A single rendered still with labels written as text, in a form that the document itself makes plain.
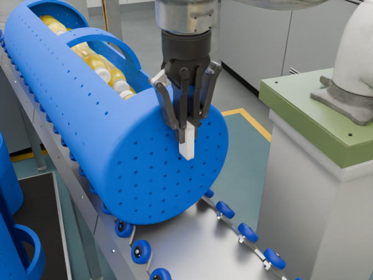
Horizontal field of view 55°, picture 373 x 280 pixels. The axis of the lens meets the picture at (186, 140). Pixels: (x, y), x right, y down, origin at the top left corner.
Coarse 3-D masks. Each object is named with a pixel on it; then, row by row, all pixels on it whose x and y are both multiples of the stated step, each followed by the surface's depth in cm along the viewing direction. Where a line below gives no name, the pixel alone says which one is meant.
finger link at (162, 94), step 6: (150, 78) 55; (150, 84) 56; (156, 84) 54; (162, 84) 55; (156, 90) 57; (162, 90) 55; (162, 96) 56; (168, 96) 56; (162, 102) 57; (168, 102) 57; (162, 108) 59; (168, 108) 57; (162, 114) 61; (168, 114) 58; (174, 114) 59; (168, 120) 59; (174, 120) 59; (174, 126) 60
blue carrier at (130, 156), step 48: (48, 0) 118; (48, 48) 90; (96, 48) 128; (48, 96) 83; (96, 96) 68; (144, 96) 63; (96, 144) 63; (144, 144) 63; (144, 192) 68; (192, 192) 76
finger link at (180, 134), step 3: (177, 120) 61; (168, 123) 61; (177, 129) 62; (180, 129) 62; (177, 132) 63; (180, 132) 62; (183, 132) 63; (177, 135) 63; (180, 135) 63; (183, 135) 63; (177, 138) 64; (180, 138) 63; (183, 138) 63; (177, 141) 64; (180, 141) 63; (183, 141) 64
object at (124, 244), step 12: (0, 48) 169; (24, 84) 136; (36, 108) 123; (60, 144) 105; (72, 168) 96; (84, 180) 91; (96, 204) 85; (108, 216) 81; (108, 228) 79; (120, 240) 76; (120, 252) 75; (132, 264) 71; (144, 264) 69; (144, 276) 68
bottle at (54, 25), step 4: (44, 16) 122; (48, 16) 122; (44, 20) 119; (48, 20) 118; (52, 20) 118; (56, 20) 119; (48, 24) 115; (52, 24) 114; (56, 24) 114; (60, 24) 115; (52, 28) 113; (56, 28) 113; (60, 28) 114; (64, 28) 115; (56, 32) 112
